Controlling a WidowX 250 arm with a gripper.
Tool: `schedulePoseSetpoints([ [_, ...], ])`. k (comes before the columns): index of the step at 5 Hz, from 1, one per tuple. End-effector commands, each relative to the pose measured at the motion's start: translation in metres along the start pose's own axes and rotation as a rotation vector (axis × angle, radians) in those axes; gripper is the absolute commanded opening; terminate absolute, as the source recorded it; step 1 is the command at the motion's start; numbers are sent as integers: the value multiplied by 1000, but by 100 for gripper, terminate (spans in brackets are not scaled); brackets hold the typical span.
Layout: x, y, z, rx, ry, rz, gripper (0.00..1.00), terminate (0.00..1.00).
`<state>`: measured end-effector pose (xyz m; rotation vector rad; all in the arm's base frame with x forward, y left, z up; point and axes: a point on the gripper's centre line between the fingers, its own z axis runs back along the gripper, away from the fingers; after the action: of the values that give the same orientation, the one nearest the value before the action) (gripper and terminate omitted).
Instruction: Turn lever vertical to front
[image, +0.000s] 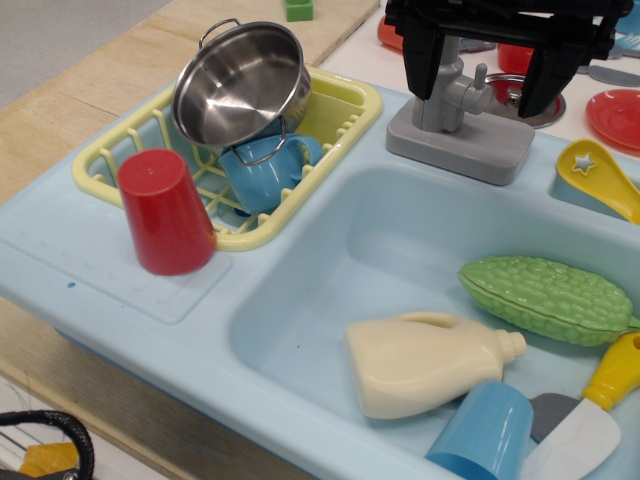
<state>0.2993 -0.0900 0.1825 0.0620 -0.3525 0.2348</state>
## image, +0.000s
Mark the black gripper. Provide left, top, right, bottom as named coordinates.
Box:
left=385, top=1, right=633, bottom=118

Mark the grey toy faucet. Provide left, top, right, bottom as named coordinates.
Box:
left=386, top=36, right=535, bottom=186

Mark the red upright cup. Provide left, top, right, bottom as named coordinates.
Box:
left=497, top=43, right=534, bottom=76

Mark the grey purple toy utensil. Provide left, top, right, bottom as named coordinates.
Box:
left=459, top=38, right=497, bottom=53

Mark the steel pot lid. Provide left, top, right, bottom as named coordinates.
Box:
left=485, top=73, right=566, bottom=129

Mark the red cup lying down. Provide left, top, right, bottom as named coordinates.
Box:
left=377, top=16, right=403, bottom=52

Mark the grey toy knife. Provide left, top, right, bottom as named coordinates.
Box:
left=577, top=65, right=640, bottom=88

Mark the red plate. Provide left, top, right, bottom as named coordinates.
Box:
left=586, top=89, right=639, bottom=152

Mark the blue toy utensil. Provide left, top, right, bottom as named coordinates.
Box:
left=609, top=33, right=640, bottom=59

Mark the yellow star spoon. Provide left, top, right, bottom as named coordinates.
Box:
left=556, top=139, right=639, bottom=225

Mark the blue cup top right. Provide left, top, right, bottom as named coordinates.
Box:
left=616, top=5, right=640, bottom=34

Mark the yellow dish rack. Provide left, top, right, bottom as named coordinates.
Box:
left=71, top=69, right=383, bottom=251

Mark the green plastic block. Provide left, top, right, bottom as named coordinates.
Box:
left=283, top=0, right=314, bottom=22

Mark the stainless steel pot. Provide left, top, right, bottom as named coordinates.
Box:
left=171, top=18, right=312, bottom=149

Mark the green bitter gourd toy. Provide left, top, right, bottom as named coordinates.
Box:
left=458, top=256, right=639, bottom=347

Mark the blue plastic mug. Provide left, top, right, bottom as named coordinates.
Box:
left=219, top=133, right=324, bottom=214

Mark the cream detergent bottle toy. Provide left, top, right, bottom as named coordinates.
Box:
left=344, top=312, right=527, bottom=420

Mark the red plastic cup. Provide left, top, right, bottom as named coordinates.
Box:
left=117, top=148, right=217, bottom=276

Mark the light blue toy sink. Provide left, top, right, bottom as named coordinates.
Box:
left=1, top=89, right=639, bottom=479

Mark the blue plastic cup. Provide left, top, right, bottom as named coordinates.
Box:
left=426, top=381, right=534, bottom=479

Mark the yellow object bottom left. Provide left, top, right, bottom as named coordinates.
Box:
left=18, top=442, right=79, bottom=478

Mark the yellow handled toy knife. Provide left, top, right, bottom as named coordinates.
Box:
left=521, top=332, right=639, bottom=479

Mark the black cable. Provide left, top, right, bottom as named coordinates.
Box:
left=0, top=409, right=95, bottom=480

